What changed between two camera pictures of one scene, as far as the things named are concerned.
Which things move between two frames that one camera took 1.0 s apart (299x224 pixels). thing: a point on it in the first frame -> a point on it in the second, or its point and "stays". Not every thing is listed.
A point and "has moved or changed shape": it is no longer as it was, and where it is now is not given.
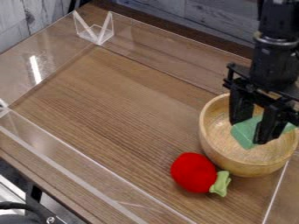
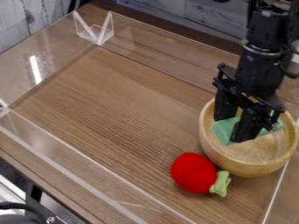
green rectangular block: x=243 y=130 has moved or changed shape
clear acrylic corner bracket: x=98 y=34 stays
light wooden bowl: x=263 y=159 stays
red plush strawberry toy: x=195 y=174 stays
